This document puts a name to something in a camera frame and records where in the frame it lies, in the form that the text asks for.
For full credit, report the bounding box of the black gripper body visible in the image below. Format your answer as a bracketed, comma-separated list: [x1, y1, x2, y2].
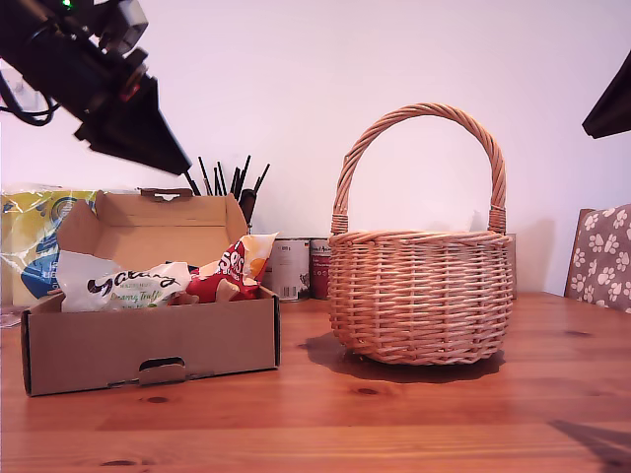
[58, 46, 160, 149]

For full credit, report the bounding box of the white Galaxy candy bag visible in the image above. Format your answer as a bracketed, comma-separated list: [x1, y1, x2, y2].
[54, 248, 193, 314]

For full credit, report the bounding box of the red bunnies candy bag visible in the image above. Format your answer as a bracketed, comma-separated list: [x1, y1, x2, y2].
[186, 231, 280, 304]

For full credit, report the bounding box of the brown cardboard box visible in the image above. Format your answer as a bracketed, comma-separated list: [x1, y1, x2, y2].
[20, 188, 282, 398]

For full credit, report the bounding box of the yellow blue kitchen towel pack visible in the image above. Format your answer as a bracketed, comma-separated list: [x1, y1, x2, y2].
[0, 182, 107, 309]

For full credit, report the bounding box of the chair with paw-print cover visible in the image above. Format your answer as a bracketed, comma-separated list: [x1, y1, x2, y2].
[563, 203, 631, 315]

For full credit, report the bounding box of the white labelled tin can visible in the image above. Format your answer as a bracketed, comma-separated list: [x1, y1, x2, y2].
[269, 237, 311, 303]

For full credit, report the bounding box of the red labelled tin can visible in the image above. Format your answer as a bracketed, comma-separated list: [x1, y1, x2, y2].
[308, 238, 332, 301]

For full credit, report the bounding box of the printed paper leaflet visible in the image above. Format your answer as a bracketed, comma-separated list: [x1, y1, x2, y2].
[0, 304, 25, 330]

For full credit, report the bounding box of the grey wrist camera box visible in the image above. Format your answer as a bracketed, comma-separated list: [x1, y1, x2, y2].
[101, 0, 150, 54]

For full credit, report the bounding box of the white wall light switch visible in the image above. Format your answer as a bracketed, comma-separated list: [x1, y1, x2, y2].
[0, 68, 40, 112]

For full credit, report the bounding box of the black looped cable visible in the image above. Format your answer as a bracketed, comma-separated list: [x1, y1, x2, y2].
[0, 73, 63, 127]

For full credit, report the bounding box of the dark brown utensil handle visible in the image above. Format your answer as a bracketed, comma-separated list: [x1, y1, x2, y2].
[239, 188, 258, 226]

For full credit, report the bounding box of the woven wicker basket with handle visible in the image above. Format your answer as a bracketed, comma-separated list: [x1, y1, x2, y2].
[325, 101, 515, 367]

